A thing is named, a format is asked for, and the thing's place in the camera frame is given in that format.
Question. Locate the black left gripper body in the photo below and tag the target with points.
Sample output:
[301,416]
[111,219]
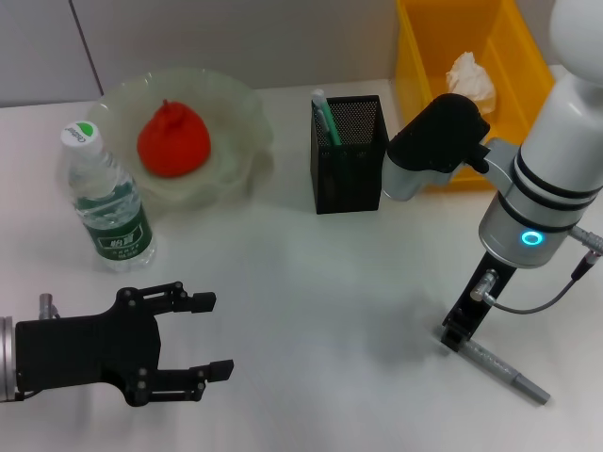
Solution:
[89,353]

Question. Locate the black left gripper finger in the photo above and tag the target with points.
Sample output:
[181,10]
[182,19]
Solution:
[202,302]
[221,371]

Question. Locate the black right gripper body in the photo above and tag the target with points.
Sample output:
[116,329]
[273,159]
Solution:
[480,301]

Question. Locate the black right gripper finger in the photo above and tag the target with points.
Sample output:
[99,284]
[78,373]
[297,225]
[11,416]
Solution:
[454,338]

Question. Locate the grey marker pen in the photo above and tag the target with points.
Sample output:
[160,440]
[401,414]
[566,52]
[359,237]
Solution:
[499,369]

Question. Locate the clear green-label water bottle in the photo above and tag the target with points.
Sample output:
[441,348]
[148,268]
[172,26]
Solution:
[118,221]

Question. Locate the red-orange fruit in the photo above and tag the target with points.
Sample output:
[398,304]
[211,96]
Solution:
[174,141]

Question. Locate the white paper ball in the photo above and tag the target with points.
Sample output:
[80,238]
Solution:
[471,77]

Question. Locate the black mesh pen holder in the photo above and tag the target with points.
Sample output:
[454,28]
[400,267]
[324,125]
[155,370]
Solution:
[348,183]

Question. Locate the translucent wavy fruit plate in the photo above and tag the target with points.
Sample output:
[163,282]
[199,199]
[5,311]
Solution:
[235,122]

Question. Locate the yellow plastic storage bin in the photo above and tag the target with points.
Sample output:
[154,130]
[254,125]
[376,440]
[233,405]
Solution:
[414,70]

